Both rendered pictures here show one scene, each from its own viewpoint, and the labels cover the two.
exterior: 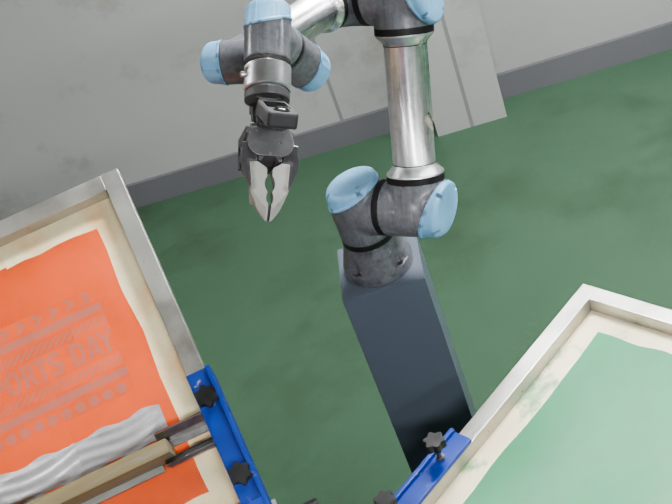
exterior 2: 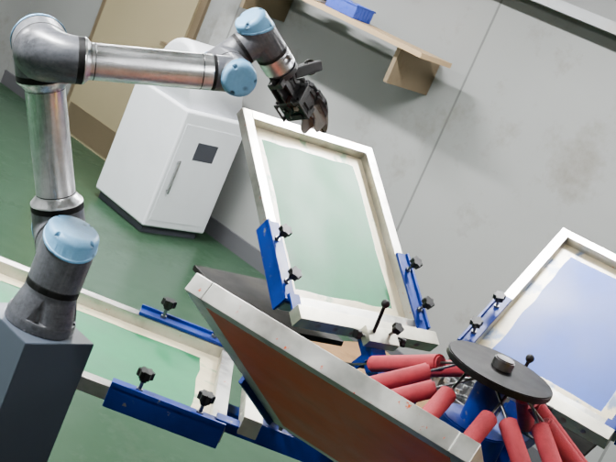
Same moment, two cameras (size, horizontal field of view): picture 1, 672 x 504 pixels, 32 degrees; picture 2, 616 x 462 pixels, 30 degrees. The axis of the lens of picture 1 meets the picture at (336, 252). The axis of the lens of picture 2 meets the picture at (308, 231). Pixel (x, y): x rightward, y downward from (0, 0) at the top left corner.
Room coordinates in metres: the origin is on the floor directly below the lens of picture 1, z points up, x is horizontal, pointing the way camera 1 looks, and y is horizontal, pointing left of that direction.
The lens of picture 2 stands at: (3.79, 1.44, 2.17)
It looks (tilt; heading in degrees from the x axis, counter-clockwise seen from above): 13 degrees down; 209
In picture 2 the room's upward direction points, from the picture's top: 24 degrees clockwise
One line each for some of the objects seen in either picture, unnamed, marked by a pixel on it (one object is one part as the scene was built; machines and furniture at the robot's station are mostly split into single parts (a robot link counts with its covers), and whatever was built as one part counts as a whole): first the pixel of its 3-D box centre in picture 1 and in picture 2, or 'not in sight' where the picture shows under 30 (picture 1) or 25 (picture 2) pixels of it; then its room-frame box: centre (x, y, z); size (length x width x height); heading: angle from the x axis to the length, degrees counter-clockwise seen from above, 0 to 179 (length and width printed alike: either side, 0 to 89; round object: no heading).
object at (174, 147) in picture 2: not in sight; (180, 134); (-2.35, -3.21, 0.63); 0.64 x 0.57 x 1.27; 81
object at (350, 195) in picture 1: (360, 204); (65, 252); (1.99, -0.08, 1.37); 0.13 x 0.12 x 0.14; 52
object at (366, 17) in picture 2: not in sight; (349, 7); (-2.37, -2.36, 1.87); 0.27 x 0.18 x 0.09; 81
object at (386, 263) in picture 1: (373, 246); (47, 302); (1.99, -0.08, 1.25); 0.15 x 0.15 x 0.10
